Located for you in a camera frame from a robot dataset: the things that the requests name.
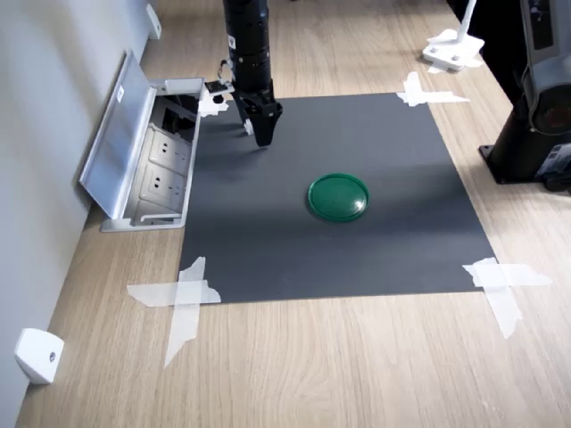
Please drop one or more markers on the white taped stand bracket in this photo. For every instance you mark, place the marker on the white taped stand bracket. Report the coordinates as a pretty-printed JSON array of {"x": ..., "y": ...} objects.
[{"x": 452, "y": 46}]

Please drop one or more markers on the grey partition panel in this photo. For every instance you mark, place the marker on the grey partition panel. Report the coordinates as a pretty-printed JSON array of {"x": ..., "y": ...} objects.
[{"x": 40, "y": 134}]

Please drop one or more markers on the small white partition bracket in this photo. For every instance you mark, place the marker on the small white partition bracket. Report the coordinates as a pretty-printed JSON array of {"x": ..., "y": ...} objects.
[
  {"x": 154, "y": 20},
  {"x": 39, "y": 356}
]

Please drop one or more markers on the white power socket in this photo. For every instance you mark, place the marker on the white power socket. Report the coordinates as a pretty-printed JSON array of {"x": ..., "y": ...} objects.
[
  {"x": 163, "y": 185},
  {"x": 169, "y": 149}
]

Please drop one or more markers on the small white plastic terminal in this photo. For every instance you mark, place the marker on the small white plastic terminal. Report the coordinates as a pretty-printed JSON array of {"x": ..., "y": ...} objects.
[{"x": 249, "y": 128}]

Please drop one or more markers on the round green lid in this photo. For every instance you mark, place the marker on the round green lid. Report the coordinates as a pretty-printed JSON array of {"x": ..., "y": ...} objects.
[{"x": 338, "y": 197}]

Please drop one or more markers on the dark grey mat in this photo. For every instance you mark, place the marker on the dark grey mat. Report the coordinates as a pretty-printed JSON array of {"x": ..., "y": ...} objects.
[{"x": 312, "y": 254}]

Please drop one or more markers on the small camera circuit board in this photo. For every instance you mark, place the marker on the small camera circuit board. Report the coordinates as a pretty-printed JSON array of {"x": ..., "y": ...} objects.
[{"x": 218, "y": 87}]

